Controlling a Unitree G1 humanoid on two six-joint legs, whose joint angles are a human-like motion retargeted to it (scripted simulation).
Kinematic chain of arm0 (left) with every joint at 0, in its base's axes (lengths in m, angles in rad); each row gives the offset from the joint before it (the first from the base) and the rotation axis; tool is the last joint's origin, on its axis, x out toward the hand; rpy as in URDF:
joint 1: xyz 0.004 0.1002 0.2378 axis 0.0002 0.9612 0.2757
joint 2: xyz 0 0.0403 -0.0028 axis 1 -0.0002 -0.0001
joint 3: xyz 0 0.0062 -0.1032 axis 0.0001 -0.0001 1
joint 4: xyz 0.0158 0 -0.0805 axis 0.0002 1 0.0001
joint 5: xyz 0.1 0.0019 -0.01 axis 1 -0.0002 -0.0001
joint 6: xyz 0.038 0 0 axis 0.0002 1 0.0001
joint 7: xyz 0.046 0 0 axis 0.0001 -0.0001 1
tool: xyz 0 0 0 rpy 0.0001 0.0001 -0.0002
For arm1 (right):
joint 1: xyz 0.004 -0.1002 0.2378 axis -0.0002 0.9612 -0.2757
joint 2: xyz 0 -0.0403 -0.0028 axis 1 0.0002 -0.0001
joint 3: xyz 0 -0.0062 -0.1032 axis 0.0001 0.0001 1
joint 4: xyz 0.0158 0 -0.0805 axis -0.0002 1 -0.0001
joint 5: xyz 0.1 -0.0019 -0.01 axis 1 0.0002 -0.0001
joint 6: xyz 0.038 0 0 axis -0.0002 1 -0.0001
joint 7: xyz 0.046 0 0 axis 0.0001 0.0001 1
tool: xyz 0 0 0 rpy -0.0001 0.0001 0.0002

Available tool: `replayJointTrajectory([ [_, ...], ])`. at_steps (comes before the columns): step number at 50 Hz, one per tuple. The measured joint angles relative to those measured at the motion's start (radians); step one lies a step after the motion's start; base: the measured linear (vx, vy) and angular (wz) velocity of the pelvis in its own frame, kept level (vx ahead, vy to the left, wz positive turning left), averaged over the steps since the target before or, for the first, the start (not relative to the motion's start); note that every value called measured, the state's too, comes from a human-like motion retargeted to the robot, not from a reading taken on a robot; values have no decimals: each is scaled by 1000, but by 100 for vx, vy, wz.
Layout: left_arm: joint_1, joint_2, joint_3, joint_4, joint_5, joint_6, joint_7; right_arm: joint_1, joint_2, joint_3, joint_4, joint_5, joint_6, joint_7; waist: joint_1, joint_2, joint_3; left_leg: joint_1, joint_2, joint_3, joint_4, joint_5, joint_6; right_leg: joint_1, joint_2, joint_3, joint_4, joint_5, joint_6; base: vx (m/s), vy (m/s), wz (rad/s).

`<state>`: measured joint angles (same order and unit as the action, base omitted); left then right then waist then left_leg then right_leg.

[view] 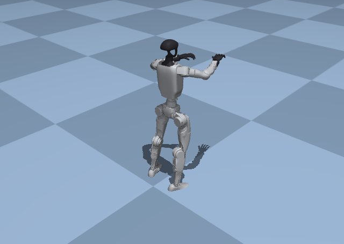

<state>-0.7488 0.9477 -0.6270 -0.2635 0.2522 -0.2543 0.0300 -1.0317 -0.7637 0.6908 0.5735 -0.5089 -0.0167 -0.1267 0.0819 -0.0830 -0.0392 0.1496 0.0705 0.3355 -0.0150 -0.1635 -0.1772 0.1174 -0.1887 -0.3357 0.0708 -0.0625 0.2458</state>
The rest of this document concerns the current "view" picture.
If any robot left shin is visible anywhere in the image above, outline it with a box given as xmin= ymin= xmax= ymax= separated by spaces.
xmin=150 ymin=136 xmax=162 ymax=170

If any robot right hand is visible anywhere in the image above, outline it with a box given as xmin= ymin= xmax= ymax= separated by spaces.
xmin=212 ymin=54 xmax=225 ymax=66

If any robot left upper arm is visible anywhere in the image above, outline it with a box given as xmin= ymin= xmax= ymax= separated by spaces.
xmin=150 ymin=59 xmax=161 ymax=70

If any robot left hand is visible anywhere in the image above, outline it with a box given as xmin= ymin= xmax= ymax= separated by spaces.
xmin=173 ymin=53 xmax=196 ymax=62

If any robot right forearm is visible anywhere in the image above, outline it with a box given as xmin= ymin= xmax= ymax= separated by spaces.
xmin=204 ymin=61 xmax=218 ymax=75

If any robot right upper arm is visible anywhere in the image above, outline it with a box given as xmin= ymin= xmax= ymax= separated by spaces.
xmin=177 ymin=66 xmax=211 ymax=80

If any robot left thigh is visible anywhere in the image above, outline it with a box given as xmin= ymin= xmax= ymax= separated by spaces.
xmin=153 ymin=104 xmax=169 ymax=147

